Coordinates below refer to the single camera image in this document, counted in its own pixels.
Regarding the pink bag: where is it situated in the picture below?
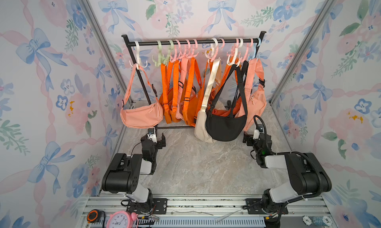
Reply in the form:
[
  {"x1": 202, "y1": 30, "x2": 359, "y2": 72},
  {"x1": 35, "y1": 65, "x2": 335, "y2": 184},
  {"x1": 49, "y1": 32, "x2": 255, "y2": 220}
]
[
  {"x1": 120, "y1": 63, "x2": 163, "y2": 129},
  {"x1": 243, "y1": 58, "x2": 267, "y2": 132}
]

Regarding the black crossbody bag front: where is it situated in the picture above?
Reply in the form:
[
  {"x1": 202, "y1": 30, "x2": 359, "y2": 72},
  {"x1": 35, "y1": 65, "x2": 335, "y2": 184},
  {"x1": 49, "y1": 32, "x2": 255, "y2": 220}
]
[{"x1": 205, "y1": 61, "x2": 249, "y2": 142}]

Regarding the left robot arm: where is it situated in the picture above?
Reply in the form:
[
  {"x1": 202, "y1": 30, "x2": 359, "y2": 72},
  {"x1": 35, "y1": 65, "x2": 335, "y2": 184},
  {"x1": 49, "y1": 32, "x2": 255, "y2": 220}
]
[{"x1": 102, "y1": 135, "x2": 168, "y2": 215}]

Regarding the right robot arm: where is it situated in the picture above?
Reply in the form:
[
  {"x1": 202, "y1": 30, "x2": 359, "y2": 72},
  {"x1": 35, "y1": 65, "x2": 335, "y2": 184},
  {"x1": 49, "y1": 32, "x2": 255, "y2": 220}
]
[{"x1": 243, "y1": 132, "x2": 332, "y2": 214}]

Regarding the beige crossbody bag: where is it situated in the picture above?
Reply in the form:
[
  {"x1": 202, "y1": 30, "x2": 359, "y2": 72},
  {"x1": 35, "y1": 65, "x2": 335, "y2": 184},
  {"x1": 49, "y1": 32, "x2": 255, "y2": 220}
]
[{"x1": 194, "y1": 59, "x2": 221, "y2": 143}]

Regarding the white hook far left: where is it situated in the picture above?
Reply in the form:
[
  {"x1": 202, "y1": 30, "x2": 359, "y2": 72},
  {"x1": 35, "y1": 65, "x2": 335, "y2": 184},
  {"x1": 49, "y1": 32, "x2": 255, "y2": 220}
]
[{"x1": 130, "y1": 40, "x2": 148, "y2": 68}]

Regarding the orange bags left cluster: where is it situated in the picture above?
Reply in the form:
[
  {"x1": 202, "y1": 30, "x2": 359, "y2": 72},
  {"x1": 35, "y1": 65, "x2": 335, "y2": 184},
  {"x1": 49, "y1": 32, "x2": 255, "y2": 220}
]
[{"x1": 159, "y1": 57, "x2": 205, "y2": 127}]

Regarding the pink alarm clock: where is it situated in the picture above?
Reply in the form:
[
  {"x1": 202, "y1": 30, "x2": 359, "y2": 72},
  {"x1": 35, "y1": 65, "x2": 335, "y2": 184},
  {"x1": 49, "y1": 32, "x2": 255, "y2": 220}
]
[{"x1": 106, "y1": 211, "x2": 139, "y2": 228}]

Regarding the orange black tape measure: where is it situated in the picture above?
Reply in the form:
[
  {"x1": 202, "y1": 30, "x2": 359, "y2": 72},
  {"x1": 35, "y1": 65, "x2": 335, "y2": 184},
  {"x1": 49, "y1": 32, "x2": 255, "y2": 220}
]
[{"x1": 86, "y1": 209, "x2": 106, "y2": 224}]

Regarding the black clothes rack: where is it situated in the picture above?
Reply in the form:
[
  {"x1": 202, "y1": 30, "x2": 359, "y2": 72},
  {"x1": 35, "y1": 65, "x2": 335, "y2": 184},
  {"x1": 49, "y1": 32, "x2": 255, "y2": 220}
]
[{"x1": 121, "y1": 31, "x2": 267, "y2": 129}]

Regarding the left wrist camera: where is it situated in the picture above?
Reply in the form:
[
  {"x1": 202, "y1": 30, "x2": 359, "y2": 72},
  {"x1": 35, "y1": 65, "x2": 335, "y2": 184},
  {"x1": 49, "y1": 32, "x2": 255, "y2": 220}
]
[{"x1": 147, "y1": 128, "x2": 157, "y2": 143}]

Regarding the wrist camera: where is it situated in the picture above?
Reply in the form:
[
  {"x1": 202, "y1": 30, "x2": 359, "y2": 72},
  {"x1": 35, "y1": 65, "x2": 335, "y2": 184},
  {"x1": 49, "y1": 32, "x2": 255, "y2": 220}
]
[
  {"x1": 253, "y1": 124, "x2": 265, "y2": 139},
  {"x1": 147, "y1": 128, "x2": 157, "y2": 143}
]

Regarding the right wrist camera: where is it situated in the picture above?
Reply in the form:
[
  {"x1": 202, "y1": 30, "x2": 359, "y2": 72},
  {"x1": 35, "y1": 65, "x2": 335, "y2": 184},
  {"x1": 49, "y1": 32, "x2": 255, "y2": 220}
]
[{"x1": 253, "y1": 124, "x2": 265, "y2": 139}]

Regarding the black corrugated cable hose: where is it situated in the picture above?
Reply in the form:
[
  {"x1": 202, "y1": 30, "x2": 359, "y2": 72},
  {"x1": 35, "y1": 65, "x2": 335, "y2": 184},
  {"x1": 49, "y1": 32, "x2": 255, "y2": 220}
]
[{"x1": 252, "y1": 114, "x2": 325, "y2": 199}]

